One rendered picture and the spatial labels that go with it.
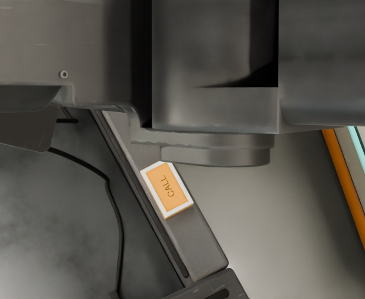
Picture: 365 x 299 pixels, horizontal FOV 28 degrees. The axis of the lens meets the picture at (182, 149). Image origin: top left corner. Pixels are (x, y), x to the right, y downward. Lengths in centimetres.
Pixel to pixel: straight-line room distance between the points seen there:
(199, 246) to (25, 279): 22
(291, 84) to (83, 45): 8
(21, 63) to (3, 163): 58
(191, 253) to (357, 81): 48
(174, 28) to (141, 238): 56
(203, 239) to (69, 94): 43
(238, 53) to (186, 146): 4
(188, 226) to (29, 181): 22
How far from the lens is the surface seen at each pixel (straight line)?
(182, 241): 69
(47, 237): 82
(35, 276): 82
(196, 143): 27
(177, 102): 26
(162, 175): 69
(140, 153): 71
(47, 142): 42
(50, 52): 27
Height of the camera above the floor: 163
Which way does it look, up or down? 74 degrees down
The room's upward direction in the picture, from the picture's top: 6 degrees clockwise
